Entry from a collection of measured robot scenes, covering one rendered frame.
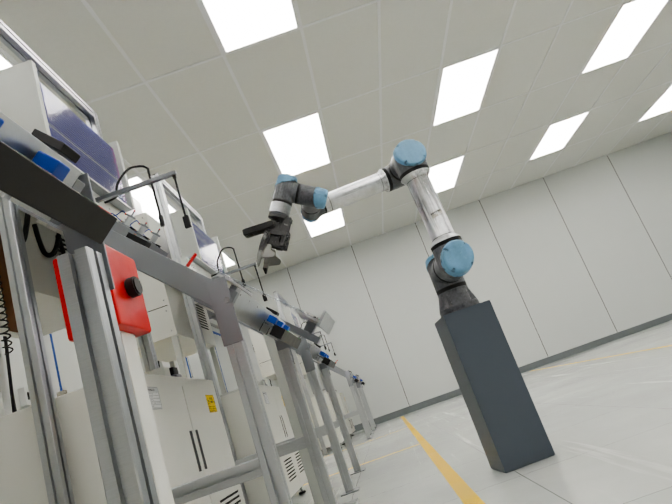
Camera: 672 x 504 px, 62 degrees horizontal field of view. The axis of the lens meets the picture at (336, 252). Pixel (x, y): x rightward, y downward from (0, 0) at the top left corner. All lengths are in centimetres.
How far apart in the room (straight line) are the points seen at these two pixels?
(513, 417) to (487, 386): 13
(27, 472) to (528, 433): 148
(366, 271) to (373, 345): 128
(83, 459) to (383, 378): 813
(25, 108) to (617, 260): 954
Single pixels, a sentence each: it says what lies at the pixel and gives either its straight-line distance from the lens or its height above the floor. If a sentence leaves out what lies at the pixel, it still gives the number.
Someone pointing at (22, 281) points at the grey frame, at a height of 93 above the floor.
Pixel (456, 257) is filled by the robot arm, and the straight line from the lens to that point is 195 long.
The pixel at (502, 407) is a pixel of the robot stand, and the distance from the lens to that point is 203.
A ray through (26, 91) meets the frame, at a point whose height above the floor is 160.
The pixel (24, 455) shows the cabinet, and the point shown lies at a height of 51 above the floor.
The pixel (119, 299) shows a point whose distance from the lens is 108.
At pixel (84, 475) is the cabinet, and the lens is 157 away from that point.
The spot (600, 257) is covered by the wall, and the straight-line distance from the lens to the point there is 1041.
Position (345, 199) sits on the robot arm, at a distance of 214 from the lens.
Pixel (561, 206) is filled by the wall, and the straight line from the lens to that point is 1048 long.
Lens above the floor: 35
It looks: 15 degrees up
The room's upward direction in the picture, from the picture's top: 20 degrees counter-clockwise
